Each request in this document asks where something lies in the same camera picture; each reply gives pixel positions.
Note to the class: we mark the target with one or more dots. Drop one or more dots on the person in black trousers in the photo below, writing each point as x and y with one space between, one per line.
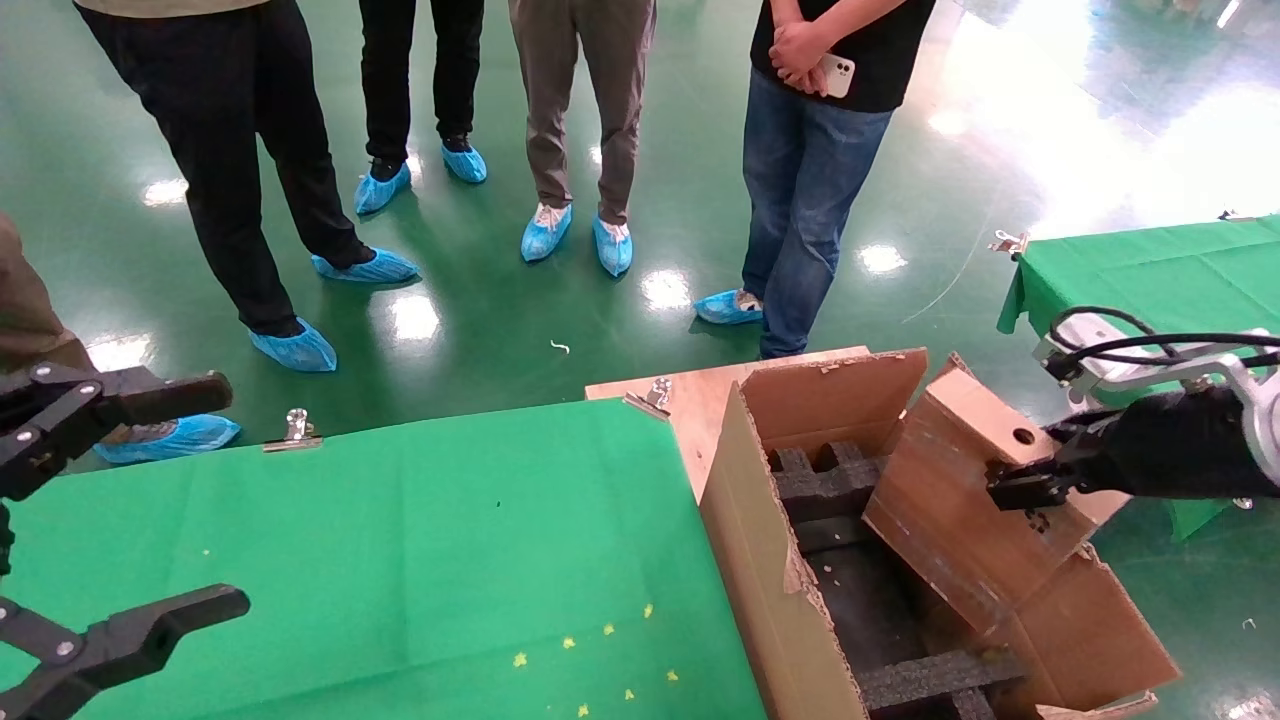
400 80

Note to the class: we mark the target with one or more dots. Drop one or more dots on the small cardboard box with hole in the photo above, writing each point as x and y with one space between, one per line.
950 530

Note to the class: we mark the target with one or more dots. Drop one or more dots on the person in taupe trousers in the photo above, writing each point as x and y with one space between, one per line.
570 100

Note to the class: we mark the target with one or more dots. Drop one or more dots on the large open cardboard carton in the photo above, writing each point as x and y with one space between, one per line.
770 600

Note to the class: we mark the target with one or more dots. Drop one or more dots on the black foam insert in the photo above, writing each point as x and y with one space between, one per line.
830 485

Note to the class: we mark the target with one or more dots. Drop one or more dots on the white smartphone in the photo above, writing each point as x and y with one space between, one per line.
838 75

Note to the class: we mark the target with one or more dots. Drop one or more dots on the person in brown trousers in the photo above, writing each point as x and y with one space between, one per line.
30 310

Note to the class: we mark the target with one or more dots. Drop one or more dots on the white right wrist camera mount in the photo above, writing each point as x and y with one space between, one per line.
1150 378

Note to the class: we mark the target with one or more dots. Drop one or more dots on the person in black t-shirt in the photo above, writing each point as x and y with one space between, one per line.
800 200

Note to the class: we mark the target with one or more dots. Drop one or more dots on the person in tan shirt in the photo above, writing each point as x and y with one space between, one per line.
230 150

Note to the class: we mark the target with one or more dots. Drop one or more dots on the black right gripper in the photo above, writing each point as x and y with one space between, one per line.
1170 445

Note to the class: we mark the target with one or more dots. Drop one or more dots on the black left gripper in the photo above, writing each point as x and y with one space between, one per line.
4 540

